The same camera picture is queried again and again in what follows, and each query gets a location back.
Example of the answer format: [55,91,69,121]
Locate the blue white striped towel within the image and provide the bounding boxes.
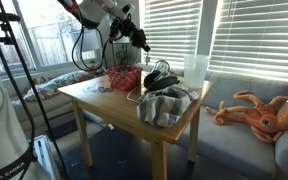
[136,83,200,128]

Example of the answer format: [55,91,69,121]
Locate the black camera stand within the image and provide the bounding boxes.
[0,0,68,180]

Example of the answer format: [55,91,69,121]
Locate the translucent plastic cup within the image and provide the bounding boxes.
[183,54,211,90]

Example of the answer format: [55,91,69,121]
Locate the wooden table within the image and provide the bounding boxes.
[57,68,214,180]

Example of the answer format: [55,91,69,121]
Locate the red woven basket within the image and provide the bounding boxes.
[105,65,144,92]

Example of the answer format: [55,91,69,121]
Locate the dark blue rug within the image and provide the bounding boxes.
[55,126,198,180]

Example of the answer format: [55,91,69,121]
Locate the grey sofa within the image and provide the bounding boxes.
[133,63,288,180]

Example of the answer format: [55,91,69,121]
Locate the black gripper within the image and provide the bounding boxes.
[123,20,152,53]

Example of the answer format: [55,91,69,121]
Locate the bluish table sticker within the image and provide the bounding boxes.
[83,85,113,95]

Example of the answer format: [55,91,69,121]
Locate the narrow white window blind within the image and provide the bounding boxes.
[140,0,203,73]

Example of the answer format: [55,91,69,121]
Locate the beige couch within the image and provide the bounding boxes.
[3,63,108,141]

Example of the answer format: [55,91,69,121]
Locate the floral cushion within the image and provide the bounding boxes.
[22,68,107,103]

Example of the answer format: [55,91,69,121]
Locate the white USB cable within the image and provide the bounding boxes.
[126,83,147,104]

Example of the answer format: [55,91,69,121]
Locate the black headphones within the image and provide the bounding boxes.
[143,69,181,93]

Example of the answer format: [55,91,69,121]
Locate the orange octopus plush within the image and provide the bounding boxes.
[205,90,288,144]

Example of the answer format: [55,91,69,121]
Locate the wide white window blind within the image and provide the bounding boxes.
[208,0,288,98]

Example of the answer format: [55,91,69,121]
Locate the metal wire whisk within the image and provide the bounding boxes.
[154,59,178,76]

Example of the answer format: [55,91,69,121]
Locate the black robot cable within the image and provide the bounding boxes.
[71,8,110,73]

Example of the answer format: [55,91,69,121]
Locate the white window frame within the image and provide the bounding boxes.
[0,0,100,79]

